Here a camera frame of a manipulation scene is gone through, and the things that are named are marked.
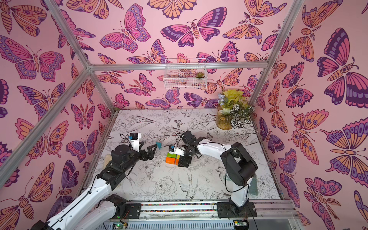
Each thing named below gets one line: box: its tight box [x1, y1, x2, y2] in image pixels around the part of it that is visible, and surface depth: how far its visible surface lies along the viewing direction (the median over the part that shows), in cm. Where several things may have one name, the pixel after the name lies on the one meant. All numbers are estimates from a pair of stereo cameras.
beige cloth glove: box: [102, 154, 113, 170], surface depth 94 cm
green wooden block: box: [166, 152, 177, 159], surface depth 93 cm
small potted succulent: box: [194, 71, 206, 79], surface depth 94 cm
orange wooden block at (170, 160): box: [165, 157, 176, 165], surface depth 92 cm
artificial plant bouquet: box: [217, 89, 255, 129], surface depth 94 cm
